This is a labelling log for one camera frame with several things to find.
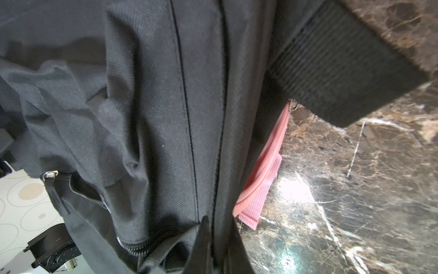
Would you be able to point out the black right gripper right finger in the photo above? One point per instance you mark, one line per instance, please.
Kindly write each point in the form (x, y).
(236, 260)

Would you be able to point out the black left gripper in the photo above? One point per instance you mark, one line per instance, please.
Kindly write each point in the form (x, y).
(52, 249)

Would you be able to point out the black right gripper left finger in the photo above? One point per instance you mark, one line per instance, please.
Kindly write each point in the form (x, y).
(199, 261)

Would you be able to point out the pink backpack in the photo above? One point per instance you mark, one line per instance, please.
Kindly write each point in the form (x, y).
(251, 201)

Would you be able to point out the black backpack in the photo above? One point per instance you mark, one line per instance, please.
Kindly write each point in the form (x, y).
(142, 117)

